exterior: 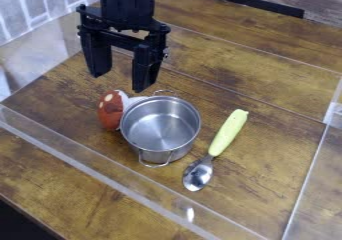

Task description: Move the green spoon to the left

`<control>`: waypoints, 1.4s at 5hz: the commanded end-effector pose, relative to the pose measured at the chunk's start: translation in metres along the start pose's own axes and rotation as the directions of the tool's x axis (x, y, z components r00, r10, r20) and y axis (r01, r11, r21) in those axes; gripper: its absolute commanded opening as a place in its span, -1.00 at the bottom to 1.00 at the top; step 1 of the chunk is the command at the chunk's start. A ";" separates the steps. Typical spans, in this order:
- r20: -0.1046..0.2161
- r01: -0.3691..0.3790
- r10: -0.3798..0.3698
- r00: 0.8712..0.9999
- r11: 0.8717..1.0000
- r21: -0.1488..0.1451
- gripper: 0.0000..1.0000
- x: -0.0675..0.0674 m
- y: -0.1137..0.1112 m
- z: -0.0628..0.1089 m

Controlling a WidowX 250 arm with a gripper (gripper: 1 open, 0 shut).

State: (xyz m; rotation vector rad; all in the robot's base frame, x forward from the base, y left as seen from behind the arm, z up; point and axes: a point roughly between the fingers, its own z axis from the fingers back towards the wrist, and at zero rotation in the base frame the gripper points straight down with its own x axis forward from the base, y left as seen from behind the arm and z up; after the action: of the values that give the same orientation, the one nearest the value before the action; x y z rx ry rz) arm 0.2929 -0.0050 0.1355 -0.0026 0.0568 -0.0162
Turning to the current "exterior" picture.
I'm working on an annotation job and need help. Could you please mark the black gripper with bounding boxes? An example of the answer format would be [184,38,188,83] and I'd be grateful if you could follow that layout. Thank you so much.
[76,0,170,93]

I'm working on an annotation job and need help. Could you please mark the green handled metal spoon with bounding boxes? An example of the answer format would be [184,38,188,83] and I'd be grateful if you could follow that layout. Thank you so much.
[182,109,249,192]

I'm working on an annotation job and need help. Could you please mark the red toy mushroom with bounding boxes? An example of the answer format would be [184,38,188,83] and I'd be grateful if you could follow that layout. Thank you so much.
[98,90,144,130]

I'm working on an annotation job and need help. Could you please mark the small steel pot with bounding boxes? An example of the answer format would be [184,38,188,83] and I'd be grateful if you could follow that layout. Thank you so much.
[120,90,202,168]

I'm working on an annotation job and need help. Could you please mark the clear acrylic front barrier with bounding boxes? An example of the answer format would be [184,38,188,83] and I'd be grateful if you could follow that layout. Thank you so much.
[0,104,267,240]

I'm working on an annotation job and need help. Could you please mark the clear acrylic right panel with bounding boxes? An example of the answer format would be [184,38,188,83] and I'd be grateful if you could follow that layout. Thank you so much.
[282,78,342,240]

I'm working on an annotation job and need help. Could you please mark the black wall strip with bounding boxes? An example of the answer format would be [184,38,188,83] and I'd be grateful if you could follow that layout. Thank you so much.
[222,0,305,18]

